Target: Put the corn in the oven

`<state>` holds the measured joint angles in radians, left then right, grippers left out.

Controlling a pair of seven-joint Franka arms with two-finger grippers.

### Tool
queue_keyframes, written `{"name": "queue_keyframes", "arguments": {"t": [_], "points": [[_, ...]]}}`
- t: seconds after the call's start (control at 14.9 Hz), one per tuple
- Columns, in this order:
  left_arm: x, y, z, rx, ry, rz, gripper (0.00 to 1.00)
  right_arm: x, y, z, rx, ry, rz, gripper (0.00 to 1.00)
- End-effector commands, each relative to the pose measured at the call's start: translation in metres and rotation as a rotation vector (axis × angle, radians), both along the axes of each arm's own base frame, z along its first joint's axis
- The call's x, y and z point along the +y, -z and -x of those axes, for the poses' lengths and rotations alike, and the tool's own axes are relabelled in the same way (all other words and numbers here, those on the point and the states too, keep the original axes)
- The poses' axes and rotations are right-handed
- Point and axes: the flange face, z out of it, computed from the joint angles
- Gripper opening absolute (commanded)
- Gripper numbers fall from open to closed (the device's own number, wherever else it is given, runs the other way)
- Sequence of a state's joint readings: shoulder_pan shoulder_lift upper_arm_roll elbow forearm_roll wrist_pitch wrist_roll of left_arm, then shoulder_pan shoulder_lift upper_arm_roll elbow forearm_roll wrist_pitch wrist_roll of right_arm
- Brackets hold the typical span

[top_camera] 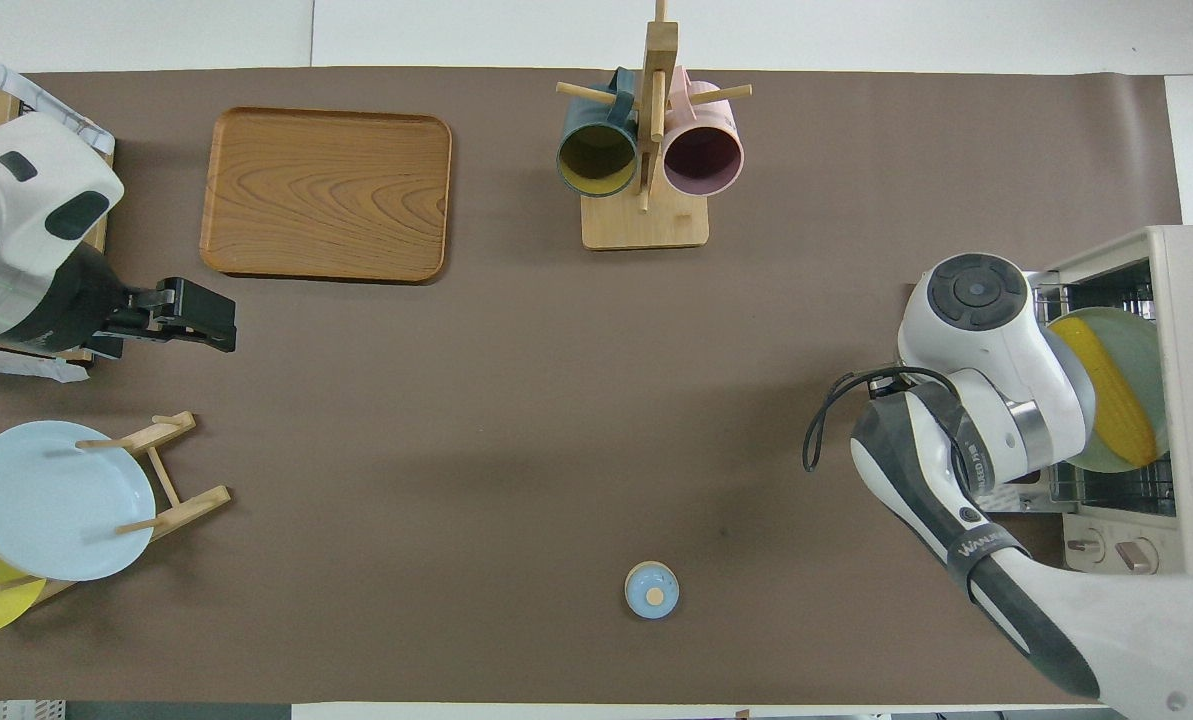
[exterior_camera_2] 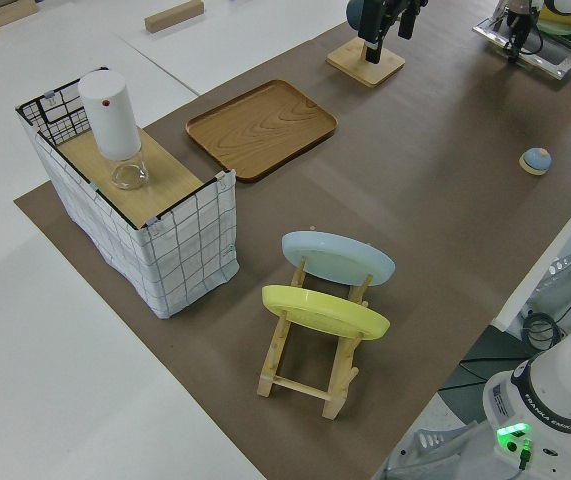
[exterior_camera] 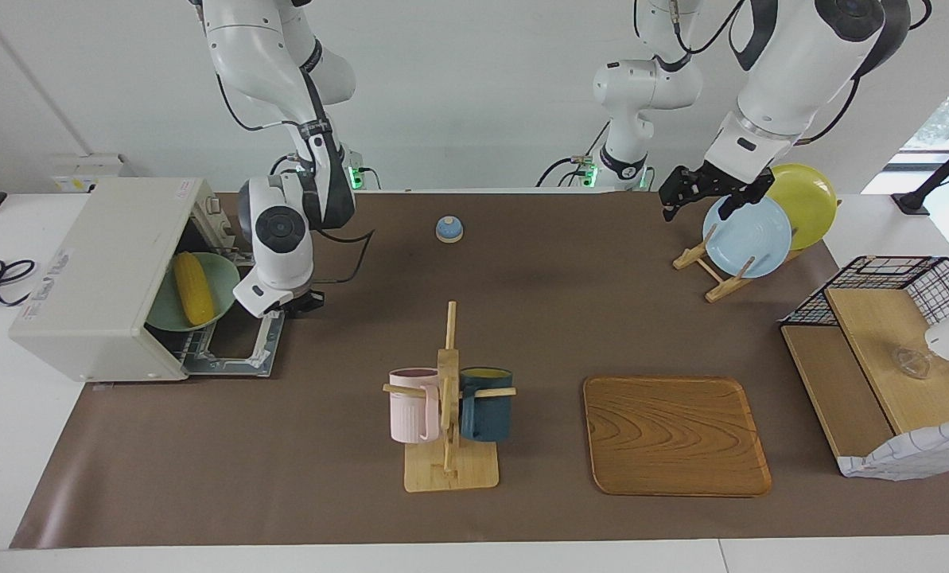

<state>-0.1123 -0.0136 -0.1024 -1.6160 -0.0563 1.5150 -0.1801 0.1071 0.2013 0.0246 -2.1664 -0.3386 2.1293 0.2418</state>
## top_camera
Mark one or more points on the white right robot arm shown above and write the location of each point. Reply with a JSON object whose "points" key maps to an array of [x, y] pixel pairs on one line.
{"points": [[986, 330]]}

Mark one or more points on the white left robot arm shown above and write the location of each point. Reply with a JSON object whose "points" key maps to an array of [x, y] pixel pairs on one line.
{"points": [[16, 230]]}

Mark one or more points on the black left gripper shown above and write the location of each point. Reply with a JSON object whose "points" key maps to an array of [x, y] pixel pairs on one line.
{"points": [[196, 308]]}

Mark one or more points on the beige oven knob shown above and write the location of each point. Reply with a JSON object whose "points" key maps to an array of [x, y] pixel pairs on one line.
{"points": [[1136, 556], [1086, 546]]}

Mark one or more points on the pink mug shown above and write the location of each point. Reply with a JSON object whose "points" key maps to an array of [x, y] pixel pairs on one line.
{"points": [[703, 160]]}

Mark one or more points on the dark blue mug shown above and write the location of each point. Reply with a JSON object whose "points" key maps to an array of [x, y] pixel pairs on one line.
{"points": [[596, 160]]}

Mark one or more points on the wooden serving tray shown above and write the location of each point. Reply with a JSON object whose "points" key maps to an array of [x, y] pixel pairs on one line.
{"points": [[326, 195]]}

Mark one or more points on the light blue plate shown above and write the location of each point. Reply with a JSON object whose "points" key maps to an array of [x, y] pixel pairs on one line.
{"points": [[46, 500]]}

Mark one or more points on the wooden mug tree stand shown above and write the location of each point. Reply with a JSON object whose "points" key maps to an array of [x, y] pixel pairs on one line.
{"points": [[646, 225]]}

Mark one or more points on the pale green plate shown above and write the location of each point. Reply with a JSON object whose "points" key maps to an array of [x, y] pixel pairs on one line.
{"points": [[1141, 350]]}

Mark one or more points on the white perforated crate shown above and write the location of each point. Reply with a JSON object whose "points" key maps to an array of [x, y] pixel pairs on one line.
{"points": [[26, 711]]}

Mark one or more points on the yellow corn cob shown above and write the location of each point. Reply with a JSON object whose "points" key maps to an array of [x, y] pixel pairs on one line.
{"points": [[1116, 400]]}

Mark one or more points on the oven door with glass window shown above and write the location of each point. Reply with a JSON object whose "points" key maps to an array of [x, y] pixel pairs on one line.
{"points": [[1026, 495]]}

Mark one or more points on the wooden plate rack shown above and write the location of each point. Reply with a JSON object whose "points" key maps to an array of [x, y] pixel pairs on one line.
{"points": [[191, 502]]}

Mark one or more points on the brown table mat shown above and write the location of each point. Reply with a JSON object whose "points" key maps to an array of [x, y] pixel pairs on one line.
{"points": [[456, 400]]}

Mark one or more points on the white checked cloth liner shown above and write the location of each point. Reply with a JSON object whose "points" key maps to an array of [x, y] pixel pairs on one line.
{"points": [[56, 104]]}

